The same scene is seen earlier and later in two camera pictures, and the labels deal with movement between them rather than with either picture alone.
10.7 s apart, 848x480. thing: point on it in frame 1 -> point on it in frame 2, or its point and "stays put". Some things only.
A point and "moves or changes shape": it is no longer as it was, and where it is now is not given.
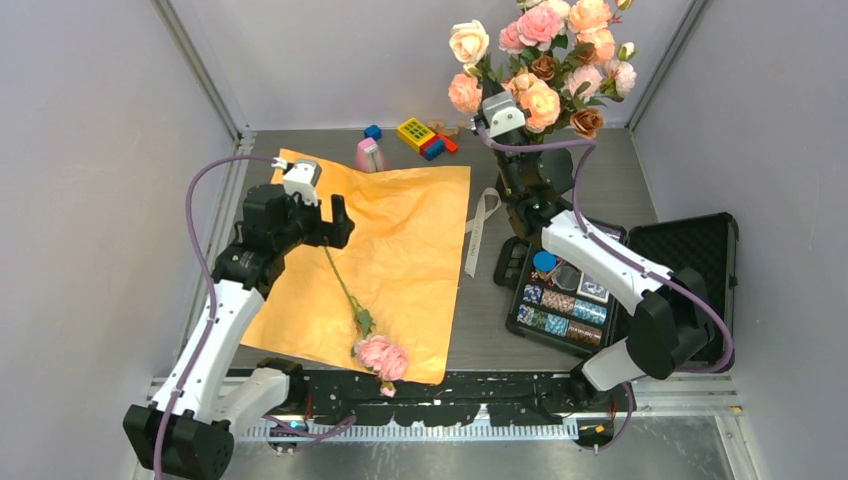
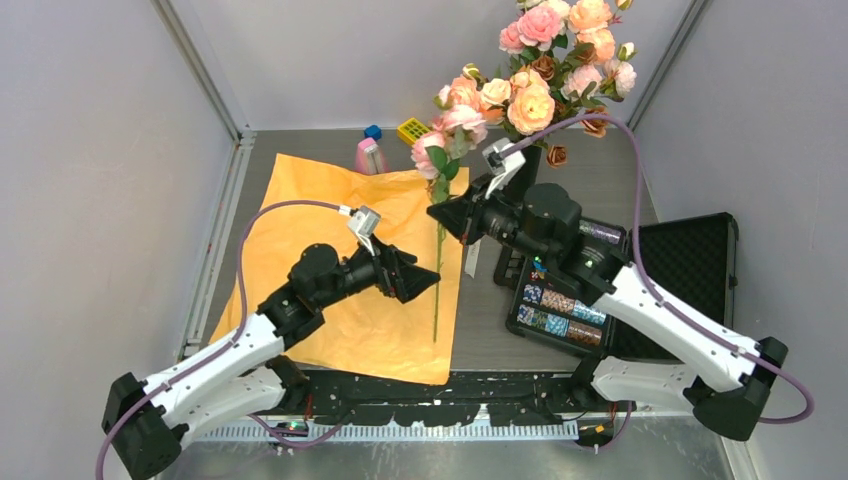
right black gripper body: (508, 163) -> (498, 217)
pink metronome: (368, 156) stays put
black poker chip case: (557, 303) stays put
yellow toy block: (414, 133) stays put
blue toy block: (373, 131) stays put
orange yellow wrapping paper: (392, 300) stays put
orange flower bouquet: (386, 360) -> (436, 157)
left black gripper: (332, 234) -> (410, 278)
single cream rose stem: (468, 43) moves or changes shape
